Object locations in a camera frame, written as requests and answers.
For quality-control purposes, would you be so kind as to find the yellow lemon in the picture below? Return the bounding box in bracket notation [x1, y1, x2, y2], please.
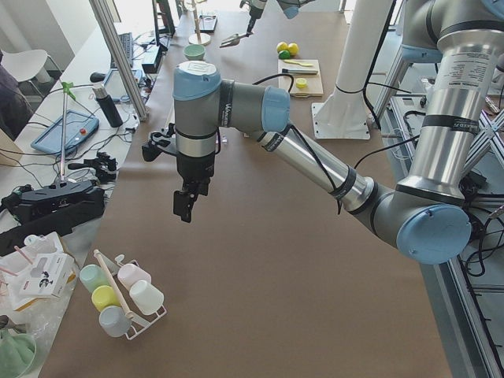
[276, 41, 288, 53]
[287, 43, 299, 56]

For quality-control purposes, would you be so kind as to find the steel muddler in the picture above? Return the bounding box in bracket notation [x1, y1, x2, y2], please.
[281, 68, 318, 76]

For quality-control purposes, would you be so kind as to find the white product box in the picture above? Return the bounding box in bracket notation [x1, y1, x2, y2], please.
[19, 253, 74, 298]

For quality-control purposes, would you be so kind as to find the black camera case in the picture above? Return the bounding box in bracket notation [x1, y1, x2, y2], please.
[1, 180, 105, 256]

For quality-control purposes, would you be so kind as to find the mint green bowl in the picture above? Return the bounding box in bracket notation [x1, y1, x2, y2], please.
[183, 44, 206, 61]

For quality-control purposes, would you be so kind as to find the white cup rack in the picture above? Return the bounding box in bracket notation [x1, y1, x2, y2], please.
[94, 250, 167, 340]

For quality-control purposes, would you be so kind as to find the green lime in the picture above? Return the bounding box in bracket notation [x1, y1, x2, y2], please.
[278, 50, 291, 60]

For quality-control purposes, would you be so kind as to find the white chair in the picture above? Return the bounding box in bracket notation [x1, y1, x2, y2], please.
[2, 49, 63, 98]

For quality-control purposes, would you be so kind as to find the black water bottle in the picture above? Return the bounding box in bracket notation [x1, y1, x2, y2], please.
[92, 83, 123, 128]

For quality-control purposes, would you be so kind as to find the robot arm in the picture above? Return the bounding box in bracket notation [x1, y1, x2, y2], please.
[172, 1, 503, 265]
[239, 0, 313, 36]

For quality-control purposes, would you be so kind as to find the metal ice scoop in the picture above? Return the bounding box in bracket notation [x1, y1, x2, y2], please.
[220, 32, 253, 48]

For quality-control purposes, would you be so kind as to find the wooden mug tree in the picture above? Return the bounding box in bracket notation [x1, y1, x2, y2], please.
[184, 0, 211, 46]

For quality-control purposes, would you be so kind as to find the pink cup on rack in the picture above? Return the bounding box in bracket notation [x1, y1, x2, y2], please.
[117, 263, 151, 290]

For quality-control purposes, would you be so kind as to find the white cup on rack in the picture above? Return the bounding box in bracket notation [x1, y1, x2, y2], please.
[129, 280, 164, 315]

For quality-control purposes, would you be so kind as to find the aluminium frame post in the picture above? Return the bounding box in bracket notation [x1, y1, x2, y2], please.
[89, 0, 148, 121]

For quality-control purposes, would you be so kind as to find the green cup on rack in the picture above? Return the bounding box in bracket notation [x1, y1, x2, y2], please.
[79, 264, 109, 294]

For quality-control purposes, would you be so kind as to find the blue teach pendant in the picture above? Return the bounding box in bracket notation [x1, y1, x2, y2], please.
[30, 109, 99, 154]

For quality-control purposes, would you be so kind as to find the lemon half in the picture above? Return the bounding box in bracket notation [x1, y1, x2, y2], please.
[295, 78, 308, 88]

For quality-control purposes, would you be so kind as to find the bamboo cutting board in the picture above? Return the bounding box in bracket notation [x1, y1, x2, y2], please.
[278, 59, 324, 98]

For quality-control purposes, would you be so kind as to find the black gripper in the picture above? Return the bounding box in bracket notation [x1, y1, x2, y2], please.
[173, 153, 215, 223]
[246, 7, 262, 35]

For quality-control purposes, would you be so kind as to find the grey-blue cup on rack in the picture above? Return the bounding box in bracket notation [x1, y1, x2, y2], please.
[98, 306, 132, 338]

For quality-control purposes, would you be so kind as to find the yellow plastic knife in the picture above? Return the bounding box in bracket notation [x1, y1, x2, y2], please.
[283, 59, 313, 67]

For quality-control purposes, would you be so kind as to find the yellow cup on rack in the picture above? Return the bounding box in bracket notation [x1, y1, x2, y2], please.
[91, 285, 120, 312]

